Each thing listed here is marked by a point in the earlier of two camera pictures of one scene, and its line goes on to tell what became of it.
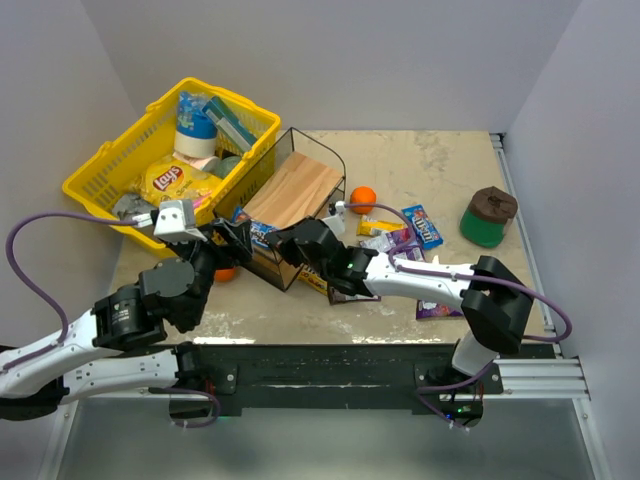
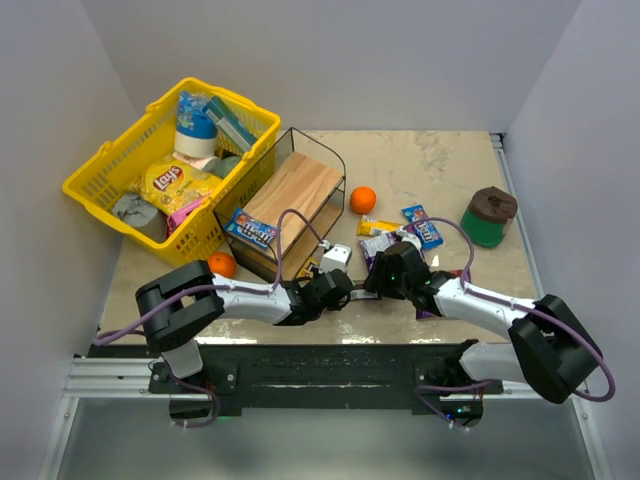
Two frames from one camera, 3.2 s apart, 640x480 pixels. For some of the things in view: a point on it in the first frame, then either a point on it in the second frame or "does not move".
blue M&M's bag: (258, 231) does not move
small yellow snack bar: (370, 226) does not move
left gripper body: (220, 242) to (343, 282)
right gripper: (293, 243) to (375, 279)
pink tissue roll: (198, 162) does not move
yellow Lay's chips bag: (173, 180) does not move
